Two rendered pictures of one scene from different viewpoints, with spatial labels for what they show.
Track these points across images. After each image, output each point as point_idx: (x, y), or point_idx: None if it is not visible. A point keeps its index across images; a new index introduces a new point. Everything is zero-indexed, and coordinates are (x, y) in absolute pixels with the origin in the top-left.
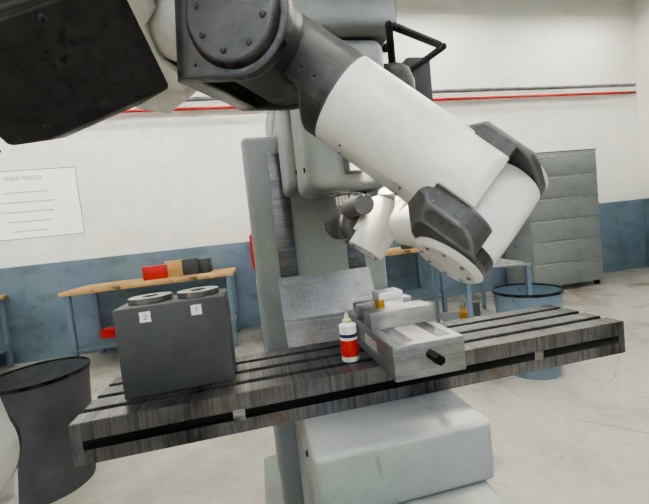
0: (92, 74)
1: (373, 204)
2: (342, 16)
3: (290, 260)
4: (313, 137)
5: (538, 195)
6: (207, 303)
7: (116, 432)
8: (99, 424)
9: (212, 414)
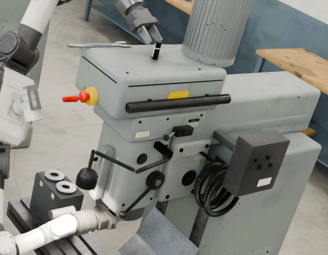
0: None
1: (52, 217)
2: (109, 123)
3: (163, 202)
4: (93, 165)
5: None
6: (55, 197)
7: (14, 215)
8: (13, 208)
9: None
